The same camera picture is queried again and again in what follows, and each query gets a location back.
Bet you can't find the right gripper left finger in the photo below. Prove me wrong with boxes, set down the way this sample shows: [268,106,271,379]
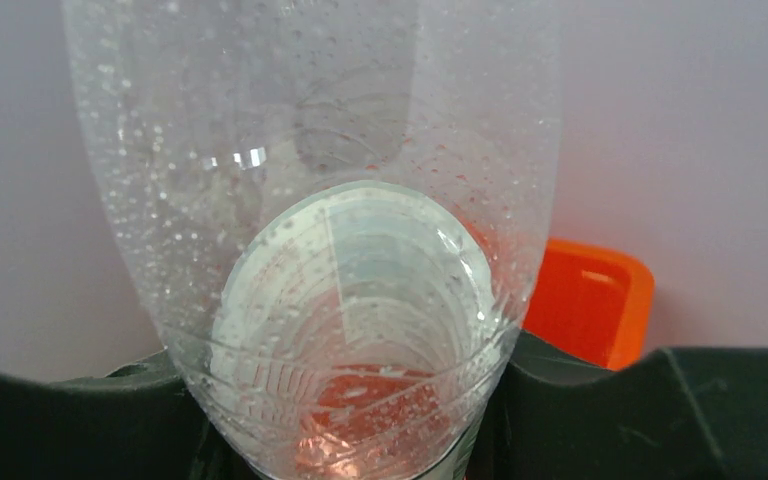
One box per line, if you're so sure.
[0,349,226,480]

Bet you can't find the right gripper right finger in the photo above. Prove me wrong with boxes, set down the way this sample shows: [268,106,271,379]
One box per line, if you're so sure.
[470,332,768,479]

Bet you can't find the red label cola bottle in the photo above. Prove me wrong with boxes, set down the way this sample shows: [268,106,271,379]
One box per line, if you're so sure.
[61,1,561,479]

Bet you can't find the orange plastic bin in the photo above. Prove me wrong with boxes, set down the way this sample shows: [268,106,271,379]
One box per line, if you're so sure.
[522,238,655,370]

